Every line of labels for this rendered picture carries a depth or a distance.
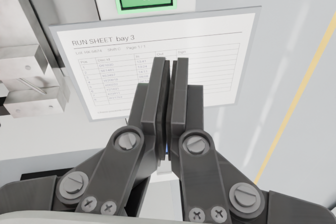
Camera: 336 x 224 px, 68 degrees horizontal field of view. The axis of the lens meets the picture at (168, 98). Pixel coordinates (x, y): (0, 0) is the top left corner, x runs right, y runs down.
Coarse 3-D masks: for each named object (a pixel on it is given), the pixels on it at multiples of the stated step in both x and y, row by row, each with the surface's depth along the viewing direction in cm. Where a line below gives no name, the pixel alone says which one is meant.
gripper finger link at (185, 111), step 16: (176, 64) 11; (176, 80) 10; (176, 96) 9; (192, 96) 11; (176, 112) 9; (192, 112) 10; (176, 128) 9; (192, 128) 9; (176, 144) 9; (176, 160) 9; (224, 160) 8; (224, 176) 8; (240, 176) 8; (240, 192) 8; (256, 192) 8; (240, 208) 7; (256, 208) 7
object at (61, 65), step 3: (60, 57) 43; (57, 60) 42; (60, 60) 42; (57, 63) 42; (60, 63) 42; (63, 63) 42; (60, 66) 41; (63, 66) 41; (60, 69) 41; (63, 69) 41; (66, 69) 41; (63, 72) 42; (66, 72) 42; (63, 75) 42; (66, 75) 42; (0, 81) 41
